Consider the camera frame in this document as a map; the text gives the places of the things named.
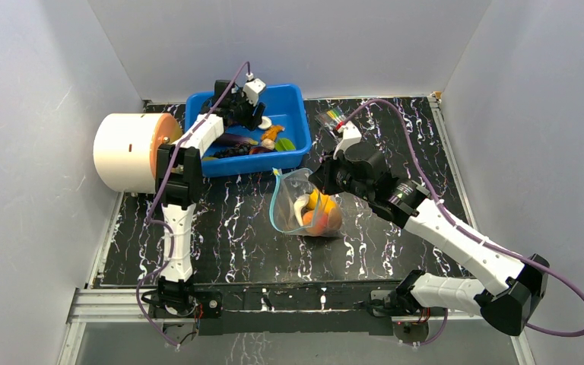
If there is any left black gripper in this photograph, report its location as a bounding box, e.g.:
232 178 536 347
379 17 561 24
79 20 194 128
230 90 265 132

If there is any white oyster mushroom toy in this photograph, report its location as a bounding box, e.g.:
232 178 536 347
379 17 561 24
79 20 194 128
258 116 272 130

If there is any yellow bell pepper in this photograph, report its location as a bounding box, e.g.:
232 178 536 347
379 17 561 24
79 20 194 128
306 189 337 214

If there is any black grape bunch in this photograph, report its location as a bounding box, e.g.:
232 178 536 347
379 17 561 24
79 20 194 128
212 143 253 159

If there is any white garlic mushroom toy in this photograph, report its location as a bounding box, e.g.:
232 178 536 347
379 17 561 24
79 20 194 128
293 194 309 227

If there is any clear zip top bag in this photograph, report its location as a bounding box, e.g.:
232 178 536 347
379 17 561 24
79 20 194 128
269 168 344 237

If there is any round white brown slice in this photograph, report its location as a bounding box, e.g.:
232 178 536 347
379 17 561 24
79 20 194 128
326 207 343 231

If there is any orange peach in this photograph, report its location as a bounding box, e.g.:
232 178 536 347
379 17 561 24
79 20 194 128
302 211 329 236

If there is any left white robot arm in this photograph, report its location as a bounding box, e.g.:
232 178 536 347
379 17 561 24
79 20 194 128
145 77 266 316

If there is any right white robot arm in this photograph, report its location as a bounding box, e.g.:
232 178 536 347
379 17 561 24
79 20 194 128
309 143 550 336

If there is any orange starfish cookie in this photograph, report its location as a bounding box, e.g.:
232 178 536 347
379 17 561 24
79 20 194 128
261 125 285 141

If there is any small beige mushroom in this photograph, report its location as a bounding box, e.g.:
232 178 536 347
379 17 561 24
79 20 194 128
261 138 275 151

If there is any blue plastic bin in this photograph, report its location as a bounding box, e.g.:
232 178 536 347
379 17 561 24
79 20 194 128
202 84 312 178

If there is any green leaf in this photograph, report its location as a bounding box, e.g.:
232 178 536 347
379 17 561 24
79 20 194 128
275 138 297 152

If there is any purple eggplant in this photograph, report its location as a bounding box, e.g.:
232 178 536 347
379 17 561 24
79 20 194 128
213 133 259 147

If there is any pack of coloured markers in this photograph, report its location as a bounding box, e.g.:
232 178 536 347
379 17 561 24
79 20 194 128
316 106 347 132

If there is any white cylinder container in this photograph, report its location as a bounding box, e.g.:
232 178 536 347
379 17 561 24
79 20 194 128
93 113 183 194

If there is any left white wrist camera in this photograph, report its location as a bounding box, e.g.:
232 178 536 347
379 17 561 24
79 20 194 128
243 72 267 106

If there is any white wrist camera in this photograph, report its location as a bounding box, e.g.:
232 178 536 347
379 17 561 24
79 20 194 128
333 121 362 160
243 72 267 106

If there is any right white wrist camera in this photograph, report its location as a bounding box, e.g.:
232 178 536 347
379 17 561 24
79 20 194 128
333 121 362 160

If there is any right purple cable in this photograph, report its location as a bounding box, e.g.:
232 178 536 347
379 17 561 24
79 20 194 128
339 98 584 338

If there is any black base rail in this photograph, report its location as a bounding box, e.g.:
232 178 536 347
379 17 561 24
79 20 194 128
191 278 431 338

